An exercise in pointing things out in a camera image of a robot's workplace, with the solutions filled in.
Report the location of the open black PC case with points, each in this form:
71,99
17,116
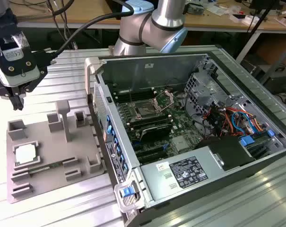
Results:
227,189

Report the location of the black computer tower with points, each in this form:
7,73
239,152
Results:
282,82

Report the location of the green motherboard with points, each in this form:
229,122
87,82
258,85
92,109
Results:
180,125

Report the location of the grey plastic parts rack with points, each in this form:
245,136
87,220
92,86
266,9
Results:
62,151

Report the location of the black RAM slot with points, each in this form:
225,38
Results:
147,118
133,91
151,124
136,97

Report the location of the white small parts tray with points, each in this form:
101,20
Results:
248,20

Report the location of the blue plastic drive latch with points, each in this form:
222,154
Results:
246,141

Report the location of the black fan shroud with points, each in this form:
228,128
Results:
230,149

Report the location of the silver chipset heatsink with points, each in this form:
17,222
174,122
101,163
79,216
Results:
180,143

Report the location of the thin metal locking lever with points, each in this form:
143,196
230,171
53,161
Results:
131,95

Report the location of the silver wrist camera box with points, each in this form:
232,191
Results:
22,80

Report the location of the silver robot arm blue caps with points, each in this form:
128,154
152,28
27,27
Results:
166,14

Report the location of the wooden desk white frame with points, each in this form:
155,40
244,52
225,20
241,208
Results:
227,23

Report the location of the green RAM stick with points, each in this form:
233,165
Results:
42,168

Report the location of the silver square CPU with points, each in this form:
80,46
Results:
25,153

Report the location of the black expansion card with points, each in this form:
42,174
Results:
155,133

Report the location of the black expansion slot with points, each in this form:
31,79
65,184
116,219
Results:
153,157
149,149

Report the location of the silver metal drive cage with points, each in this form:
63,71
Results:
199,94

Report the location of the CPU socket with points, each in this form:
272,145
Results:
144,109

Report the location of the silver power supply unit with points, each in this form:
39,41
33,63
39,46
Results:
157,184

